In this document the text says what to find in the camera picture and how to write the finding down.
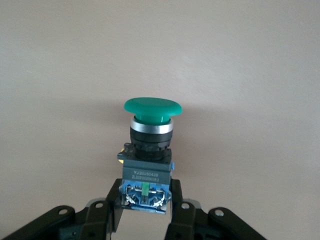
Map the green mushroom push button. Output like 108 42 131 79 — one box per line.
116 97 184 215

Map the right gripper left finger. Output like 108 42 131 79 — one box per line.
0 178 125 240

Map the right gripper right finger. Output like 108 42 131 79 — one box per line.
164 178 269 240

